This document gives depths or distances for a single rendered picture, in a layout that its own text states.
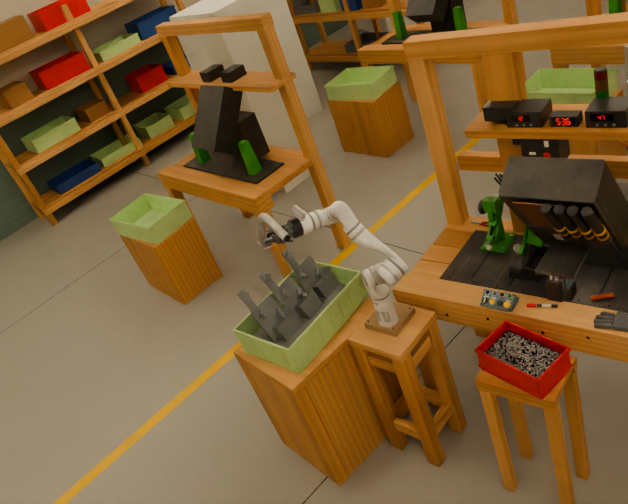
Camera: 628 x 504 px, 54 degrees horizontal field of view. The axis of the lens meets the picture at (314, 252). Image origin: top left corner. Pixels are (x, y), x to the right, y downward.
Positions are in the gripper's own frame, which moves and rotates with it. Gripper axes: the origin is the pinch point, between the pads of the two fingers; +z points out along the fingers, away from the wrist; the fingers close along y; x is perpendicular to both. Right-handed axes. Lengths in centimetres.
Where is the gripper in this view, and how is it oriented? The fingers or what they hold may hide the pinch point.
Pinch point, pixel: (265, 239)
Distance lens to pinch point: 231.5
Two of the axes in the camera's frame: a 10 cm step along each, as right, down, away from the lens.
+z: -8.7, 3.6, -3.5
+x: -1.4, -8.5, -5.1
